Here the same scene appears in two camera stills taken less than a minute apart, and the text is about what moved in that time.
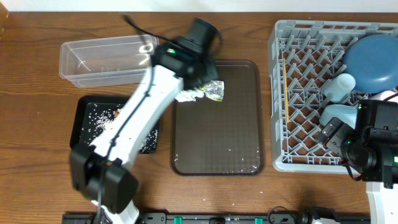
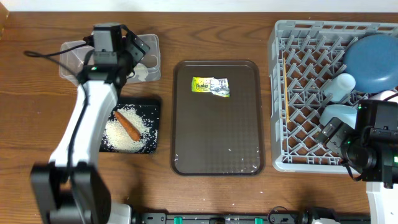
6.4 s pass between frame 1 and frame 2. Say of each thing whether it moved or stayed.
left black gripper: moved
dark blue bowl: stayed
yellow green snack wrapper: moved
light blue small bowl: stayed
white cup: stayed
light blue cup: stayed
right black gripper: stayed
